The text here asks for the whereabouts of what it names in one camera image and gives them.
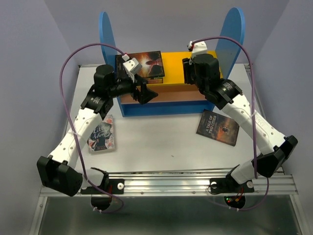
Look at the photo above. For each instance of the blue yellow wooden bookshelf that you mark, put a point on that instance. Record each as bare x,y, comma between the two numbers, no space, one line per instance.
176,97

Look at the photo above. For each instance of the Animal Farm book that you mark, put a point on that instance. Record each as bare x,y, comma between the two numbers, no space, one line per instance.
155,80

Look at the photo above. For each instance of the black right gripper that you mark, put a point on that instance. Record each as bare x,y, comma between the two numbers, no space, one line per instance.
188,63

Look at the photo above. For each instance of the Three Days to See book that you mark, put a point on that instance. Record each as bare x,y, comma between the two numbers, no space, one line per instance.
152,64

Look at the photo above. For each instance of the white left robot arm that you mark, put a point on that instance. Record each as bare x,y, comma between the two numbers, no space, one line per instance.
57,170

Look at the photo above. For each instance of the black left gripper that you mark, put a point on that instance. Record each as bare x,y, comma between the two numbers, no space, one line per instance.
146,95

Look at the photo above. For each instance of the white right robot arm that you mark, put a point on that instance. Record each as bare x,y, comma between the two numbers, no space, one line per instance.
275,148

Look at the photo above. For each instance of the aluminium mounting rail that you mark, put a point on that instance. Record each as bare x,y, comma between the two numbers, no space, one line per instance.
194,183

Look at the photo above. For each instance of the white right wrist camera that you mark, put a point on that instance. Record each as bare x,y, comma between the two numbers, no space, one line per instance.
197,48

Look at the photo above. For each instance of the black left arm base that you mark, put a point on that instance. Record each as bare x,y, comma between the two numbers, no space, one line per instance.
104,191

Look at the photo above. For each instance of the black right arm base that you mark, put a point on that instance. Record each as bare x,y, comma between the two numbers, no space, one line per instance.
234,198

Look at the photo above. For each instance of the Little Women floral book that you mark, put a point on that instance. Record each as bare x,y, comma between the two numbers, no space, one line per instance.
102,138

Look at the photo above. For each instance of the A Tale of Two Cities book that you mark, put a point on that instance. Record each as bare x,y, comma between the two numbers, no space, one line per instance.
218,127

